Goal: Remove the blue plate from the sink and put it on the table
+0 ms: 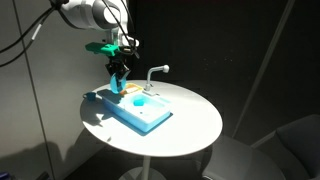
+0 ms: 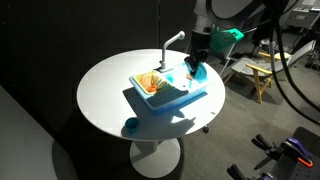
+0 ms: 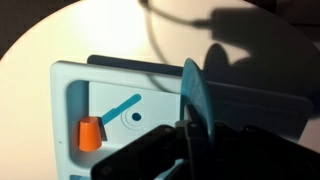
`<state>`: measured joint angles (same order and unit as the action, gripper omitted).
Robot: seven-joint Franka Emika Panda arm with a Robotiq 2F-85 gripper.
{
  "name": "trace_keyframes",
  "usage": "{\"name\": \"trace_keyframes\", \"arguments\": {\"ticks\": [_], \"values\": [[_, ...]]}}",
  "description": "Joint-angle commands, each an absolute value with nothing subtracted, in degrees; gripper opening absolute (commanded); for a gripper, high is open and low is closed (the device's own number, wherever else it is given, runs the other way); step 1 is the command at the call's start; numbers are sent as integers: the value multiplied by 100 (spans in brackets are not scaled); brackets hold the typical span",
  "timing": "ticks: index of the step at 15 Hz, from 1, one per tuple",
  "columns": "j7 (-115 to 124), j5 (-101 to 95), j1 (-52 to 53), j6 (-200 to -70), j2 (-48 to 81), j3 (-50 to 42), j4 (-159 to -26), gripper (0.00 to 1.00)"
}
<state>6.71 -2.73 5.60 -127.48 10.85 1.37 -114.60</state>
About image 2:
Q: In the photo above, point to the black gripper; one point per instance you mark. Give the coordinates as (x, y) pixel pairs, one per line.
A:
(199, 50)

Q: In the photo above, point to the blue plate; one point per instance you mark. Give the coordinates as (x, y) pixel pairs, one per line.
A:
(200, 75)

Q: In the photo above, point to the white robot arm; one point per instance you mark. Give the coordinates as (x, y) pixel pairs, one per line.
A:
(211, 14)

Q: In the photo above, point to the light blue toy sink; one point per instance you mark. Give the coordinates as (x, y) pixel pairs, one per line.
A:
(176, 93)

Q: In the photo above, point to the orange plate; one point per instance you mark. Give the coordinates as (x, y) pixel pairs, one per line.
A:
(147, 80)

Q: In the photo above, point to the orange sponge block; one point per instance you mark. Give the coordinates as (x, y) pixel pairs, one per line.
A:
(189, 77)

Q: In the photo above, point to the white toy faucet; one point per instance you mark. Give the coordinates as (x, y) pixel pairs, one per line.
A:
(165, 64)

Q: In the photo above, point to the yellow dish rack tray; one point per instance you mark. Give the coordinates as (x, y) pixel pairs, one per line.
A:
(159, 82)

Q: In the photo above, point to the wooden folding chair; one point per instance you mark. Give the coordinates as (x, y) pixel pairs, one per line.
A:
(258, 72)

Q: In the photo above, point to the blue cup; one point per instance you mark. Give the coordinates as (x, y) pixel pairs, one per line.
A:
(131, 123)

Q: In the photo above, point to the round white table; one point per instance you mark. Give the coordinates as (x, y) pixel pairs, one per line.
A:
(107, 98)

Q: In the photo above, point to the purple orange clamp tool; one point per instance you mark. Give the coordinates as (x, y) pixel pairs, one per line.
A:
(290, 147)

